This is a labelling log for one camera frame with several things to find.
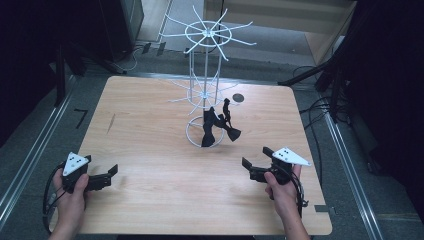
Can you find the black metal stand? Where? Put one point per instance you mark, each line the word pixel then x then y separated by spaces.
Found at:
pixel 60 76

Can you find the person's left hand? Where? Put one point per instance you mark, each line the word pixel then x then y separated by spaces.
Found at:
pixel 70 203

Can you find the dark cabinet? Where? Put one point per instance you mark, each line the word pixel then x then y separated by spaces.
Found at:
pixel 121 26

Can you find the round dark table grommet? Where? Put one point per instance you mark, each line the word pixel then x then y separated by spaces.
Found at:
pixel 238 97

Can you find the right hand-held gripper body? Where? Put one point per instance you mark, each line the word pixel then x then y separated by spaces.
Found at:
pixel 283 165

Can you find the metal floor rail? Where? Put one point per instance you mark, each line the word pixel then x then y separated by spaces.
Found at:
pixel 33 151
pixel 350 173

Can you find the large black bow tie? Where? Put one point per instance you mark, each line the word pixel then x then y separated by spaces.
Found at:
pixel 209 128

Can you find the black tripod stand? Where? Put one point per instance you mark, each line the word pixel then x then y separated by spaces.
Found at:
pixel 330 66

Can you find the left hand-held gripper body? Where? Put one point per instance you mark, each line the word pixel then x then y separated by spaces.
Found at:
pixel 74 165

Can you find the light wooden platform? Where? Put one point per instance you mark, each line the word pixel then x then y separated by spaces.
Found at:
pixel 283 15

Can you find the person's right hand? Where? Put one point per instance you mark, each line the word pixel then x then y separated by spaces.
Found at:
pixel 283 196

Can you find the black tape patch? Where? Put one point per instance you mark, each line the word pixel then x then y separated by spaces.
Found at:
pixel 321 208

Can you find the small black bow tie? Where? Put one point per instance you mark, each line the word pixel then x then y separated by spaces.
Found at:
pixel 230 126

